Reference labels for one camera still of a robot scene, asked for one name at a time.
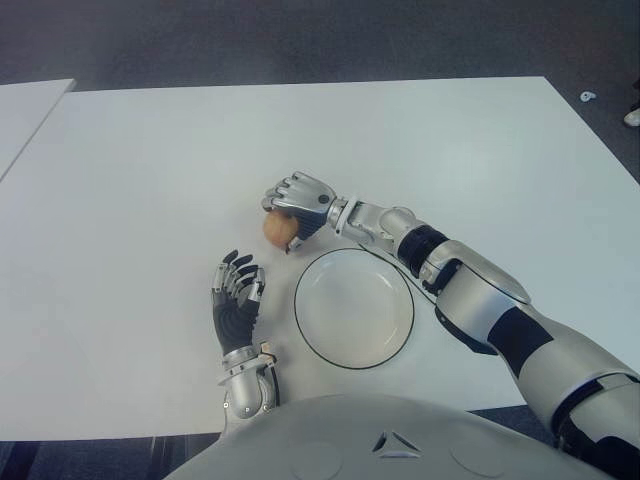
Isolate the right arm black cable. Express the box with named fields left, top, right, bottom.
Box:
left=357, top=244, right=441, bottom=306

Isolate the apple with blue sticker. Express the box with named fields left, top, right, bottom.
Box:
left=263, top=212, right=301, bottom=249

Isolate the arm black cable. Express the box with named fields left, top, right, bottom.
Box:
left=357, top=244, right=441, bottom=306
left=264, top=354, right=281, bottom=409

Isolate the white plate black rim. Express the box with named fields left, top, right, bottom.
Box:
left=293, top=248, right=416, bottom=371

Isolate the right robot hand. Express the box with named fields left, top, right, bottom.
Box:
left=259, top=170, right=337, bottom=255

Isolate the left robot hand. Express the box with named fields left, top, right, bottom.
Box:
left=209, top=251, right=266, bottom=356

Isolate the neighbouring white table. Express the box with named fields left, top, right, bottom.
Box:
left=0, top=78, right=76, bottom=181

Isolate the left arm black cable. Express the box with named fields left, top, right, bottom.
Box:
left=264, top=354, right=281, bottom=409

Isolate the grey robot torso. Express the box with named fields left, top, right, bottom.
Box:
left=169, top=393, right=616, bottom=480

